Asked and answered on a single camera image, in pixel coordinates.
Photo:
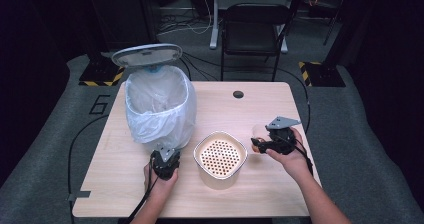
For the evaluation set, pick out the grey tape strip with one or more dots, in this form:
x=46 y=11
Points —
x=79 y=195

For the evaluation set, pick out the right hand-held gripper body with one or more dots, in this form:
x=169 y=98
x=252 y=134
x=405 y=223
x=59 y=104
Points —
x=281 y=140

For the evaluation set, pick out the white trash bin with lid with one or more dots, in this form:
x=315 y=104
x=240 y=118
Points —
x=146 y=54

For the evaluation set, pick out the translucent white plastic bin bag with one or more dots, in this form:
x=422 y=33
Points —
x=160 y=124

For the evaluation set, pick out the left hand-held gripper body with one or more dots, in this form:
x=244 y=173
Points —
x=165 y=165

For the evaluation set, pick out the person's left hand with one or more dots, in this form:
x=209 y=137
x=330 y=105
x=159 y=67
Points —
x=161 y=187

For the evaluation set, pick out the perforated strainer insert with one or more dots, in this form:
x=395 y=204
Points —
x=220 y=157

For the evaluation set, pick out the person's right hand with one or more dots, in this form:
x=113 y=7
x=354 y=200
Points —
x=293 y=164

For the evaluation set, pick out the black folding chair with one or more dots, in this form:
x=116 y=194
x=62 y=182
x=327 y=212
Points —
x=255 y=34

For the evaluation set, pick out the white square container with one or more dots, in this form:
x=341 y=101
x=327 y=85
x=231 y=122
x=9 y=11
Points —
x=220 y=183

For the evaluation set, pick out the black stand with striped base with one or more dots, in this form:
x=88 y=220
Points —
x=100 y=72
x=325 y=74

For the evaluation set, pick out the translucent plastic cup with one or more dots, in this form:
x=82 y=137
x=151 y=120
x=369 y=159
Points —
x=258 y=130

